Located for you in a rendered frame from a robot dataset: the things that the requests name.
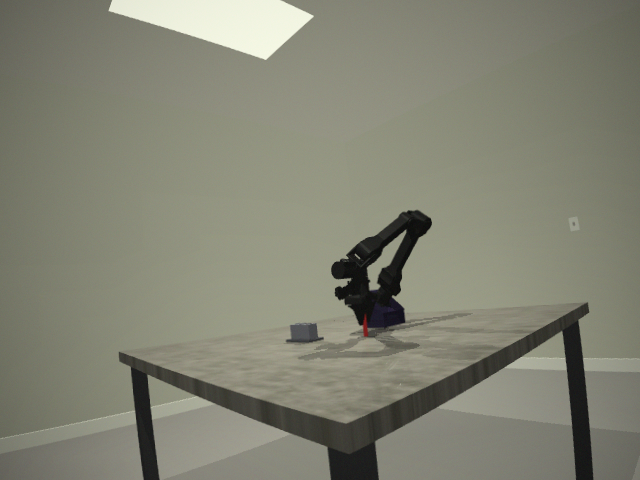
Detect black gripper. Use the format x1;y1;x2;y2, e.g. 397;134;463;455
344;277;377;326

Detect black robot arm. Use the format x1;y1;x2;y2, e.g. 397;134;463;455
331;210;432;306

